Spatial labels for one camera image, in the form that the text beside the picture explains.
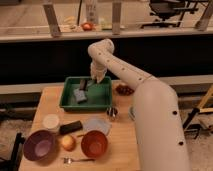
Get dark metallic gripper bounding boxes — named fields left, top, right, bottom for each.
left=90, top=62, right=106, bottom=83

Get black handled brush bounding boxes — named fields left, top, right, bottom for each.
left=79, top=79, right=96, bottom=91

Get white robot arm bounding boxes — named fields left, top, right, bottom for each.
left=88, top=39, right=191, bottom=171

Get green plastic tray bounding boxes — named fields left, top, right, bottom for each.
left=59, top=76, right=112, bottom=112

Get blue grey sponge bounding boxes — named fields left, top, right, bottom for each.
left=73, top=89, right=87, bottom=103

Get small metal cup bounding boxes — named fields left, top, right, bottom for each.
left=107, top=107, right=118, bottom=121

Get red fruit on shelf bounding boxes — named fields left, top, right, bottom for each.
left=81, top=22, right=93, bottom=31

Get blue cup with carrot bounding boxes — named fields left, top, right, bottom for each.
left=128, top=107, right=135, bottom=121

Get black rectangular block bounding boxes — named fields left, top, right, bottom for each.
left=59, top=121, right=83, bottom=135

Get wooden table board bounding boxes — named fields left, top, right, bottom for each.
left=19, top=81, right=140, bottom=171

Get orange bowl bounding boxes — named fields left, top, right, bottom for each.
left=81, top=130, right=108, bottom=159

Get black office chair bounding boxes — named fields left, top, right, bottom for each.
left=141, top=0, right=209, bottom=29

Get metal spoon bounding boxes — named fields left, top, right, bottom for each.
left=62, top=158, right=95, bottom=164

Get purple bowl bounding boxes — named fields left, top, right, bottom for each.
left=23, top=130, right=55, bottom=161

